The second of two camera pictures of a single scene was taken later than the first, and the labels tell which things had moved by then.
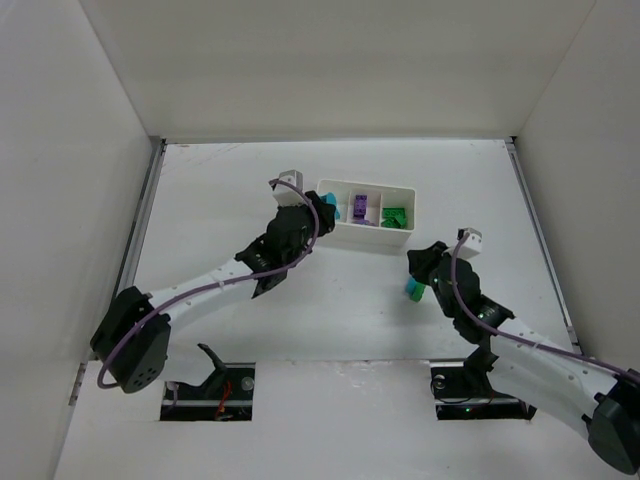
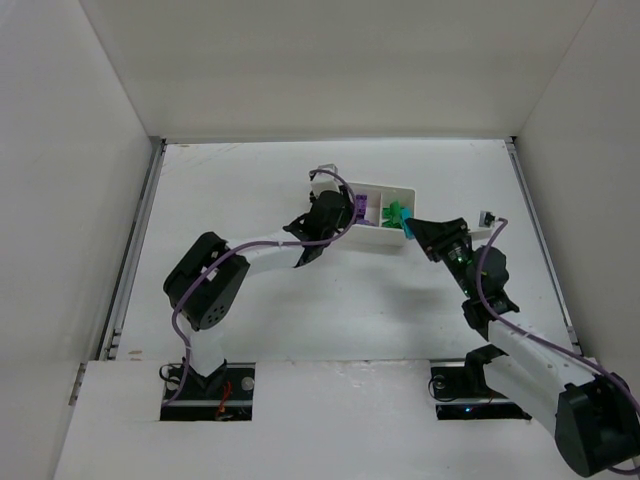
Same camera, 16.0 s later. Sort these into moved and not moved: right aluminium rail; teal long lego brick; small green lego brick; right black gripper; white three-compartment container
Moved: small green lego brick; teal long lego brick; right black gripper
Not moved: white three-compartment container; right aluminium rail
